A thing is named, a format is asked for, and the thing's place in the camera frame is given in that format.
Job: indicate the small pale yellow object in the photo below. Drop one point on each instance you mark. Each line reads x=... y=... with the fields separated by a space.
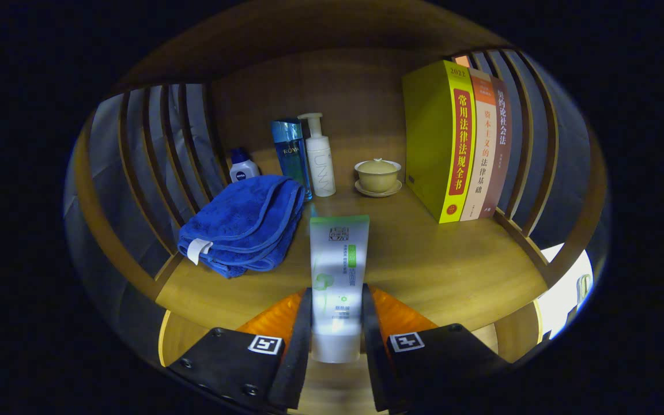
x=583 y=285

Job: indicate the white pump bottle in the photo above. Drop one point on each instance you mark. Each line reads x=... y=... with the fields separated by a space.
x=320 y=167

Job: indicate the brown book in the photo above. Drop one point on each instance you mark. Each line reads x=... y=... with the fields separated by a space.
x=499 y=161

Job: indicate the beige lidded teacup with saucer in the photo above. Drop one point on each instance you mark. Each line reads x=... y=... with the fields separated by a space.
x=377 y=176

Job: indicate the thick yellow book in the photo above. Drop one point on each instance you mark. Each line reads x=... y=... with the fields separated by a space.
x=430 y=144

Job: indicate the white green cosmetic tube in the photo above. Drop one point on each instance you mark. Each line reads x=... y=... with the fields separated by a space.
x=338 y=259

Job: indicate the blue folded towel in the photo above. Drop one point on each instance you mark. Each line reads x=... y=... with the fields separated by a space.
x=240 y=225

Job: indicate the cream orange book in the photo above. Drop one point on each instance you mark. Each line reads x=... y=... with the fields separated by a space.
x=482 y=161

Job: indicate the blue glass bottle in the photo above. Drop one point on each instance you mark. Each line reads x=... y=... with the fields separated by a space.
x=290 y=153

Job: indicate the wooden cabinet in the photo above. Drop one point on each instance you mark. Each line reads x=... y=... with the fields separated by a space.
x=338 y=75

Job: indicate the wooden countertop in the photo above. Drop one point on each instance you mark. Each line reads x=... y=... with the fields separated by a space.
x=424 y=259

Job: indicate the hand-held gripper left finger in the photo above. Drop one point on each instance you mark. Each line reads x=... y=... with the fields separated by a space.
x=297 y=357

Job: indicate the small white blue-capped bottle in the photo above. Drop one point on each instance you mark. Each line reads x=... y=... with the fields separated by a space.
x=244 y=170

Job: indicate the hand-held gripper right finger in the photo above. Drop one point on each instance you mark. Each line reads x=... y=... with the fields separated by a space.
x=375 y=357

